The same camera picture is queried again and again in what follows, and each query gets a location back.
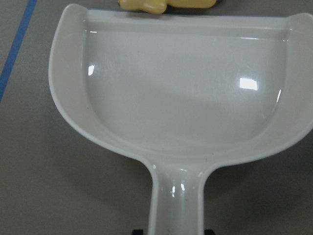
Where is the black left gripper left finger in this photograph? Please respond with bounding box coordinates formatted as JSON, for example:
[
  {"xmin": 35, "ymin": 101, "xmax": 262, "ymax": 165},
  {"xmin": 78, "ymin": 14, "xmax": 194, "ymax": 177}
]
[{"xmin": 132, "ymin": 229, "xmax": 144, "ymax": 235}]

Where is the beige plastic dustpan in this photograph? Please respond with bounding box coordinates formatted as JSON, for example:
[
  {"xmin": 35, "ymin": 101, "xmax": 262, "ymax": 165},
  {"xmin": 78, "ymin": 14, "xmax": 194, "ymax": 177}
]
[{"xmin": 48, "ymin": 4, "xmax": 313, "ymax": 235}]

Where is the tan toy ginger root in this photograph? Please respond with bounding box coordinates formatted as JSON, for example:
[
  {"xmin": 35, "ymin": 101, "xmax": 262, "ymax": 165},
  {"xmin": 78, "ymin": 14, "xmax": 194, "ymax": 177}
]
[{"xmin": 117, "ymin": 0, "xmax": 217, "ymax": 14}]

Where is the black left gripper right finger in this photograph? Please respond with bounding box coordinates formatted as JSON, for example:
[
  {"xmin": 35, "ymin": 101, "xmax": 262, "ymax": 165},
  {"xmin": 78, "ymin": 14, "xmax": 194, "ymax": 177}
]
[{"xmin": 204, "ymin": 229, "xmax": 215, "ymax": 235}]

